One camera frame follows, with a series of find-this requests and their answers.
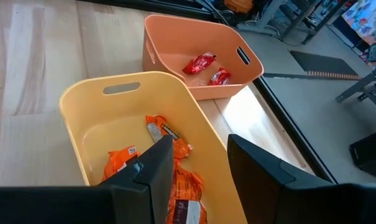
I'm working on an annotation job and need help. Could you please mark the floral patterned cloth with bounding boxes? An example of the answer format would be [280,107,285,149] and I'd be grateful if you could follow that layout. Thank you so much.
[341,0,376,46]

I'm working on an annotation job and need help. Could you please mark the orange plastic bin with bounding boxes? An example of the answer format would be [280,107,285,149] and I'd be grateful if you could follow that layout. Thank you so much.
[142,14,265,101]

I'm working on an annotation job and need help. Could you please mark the orange candy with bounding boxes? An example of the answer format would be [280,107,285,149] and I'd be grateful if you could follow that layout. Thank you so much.
[172,163,204,203]
[101,145,142,183]
[145,114,193,160]
[165,198,209,224]

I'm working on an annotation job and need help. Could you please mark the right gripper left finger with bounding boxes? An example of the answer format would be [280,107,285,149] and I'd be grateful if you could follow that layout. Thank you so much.
[100,134,175,224]

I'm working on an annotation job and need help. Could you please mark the black mat orange striped edge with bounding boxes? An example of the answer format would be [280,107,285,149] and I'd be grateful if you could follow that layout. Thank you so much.
[264,49,361,81]

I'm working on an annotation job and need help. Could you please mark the black equipment base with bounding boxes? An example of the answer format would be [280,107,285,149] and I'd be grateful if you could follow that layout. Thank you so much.
[349,127,376,183]

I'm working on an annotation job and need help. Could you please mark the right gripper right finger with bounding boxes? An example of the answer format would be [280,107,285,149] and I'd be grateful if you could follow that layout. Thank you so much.
[227,134,334,224]

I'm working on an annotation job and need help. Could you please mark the red candy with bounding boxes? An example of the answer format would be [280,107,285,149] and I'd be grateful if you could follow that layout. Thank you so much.
[208,67,232,86]
[181,52,218,75]

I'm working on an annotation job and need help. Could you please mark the grey metal table legs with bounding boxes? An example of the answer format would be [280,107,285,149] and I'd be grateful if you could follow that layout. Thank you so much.
[335,67,376,116]
[237,0,321,45]

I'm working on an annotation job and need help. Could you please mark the orange vacuum with black hose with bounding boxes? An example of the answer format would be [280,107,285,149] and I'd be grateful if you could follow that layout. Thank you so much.
[206,0,257,26]

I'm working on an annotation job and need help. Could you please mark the yellow plastic bin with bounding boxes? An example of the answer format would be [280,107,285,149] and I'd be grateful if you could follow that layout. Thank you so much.
[58,70,249,224]

